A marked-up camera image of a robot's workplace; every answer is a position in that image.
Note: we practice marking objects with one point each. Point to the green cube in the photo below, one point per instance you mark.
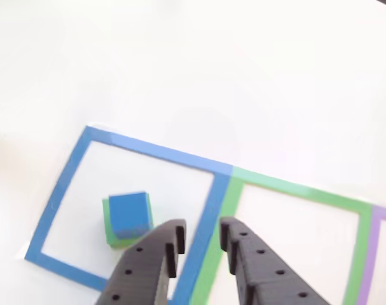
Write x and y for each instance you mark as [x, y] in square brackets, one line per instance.
[108, 228]

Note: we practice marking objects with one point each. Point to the small blue cube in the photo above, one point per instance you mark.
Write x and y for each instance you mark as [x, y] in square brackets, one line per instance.
[129, 213]

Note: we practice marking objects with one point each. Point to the green square frame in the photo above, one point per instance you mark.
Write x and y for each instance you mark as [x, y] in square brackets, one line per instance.
[231, 197]

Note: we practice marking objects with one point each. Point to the blue square frame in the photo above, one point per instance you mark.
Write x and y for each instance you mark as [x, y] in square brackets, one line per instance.
[65, 190]

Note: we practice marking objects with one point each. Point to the purple square frame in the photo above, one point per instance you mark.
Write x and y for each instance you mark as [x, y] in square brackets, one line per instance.
[374, 238]

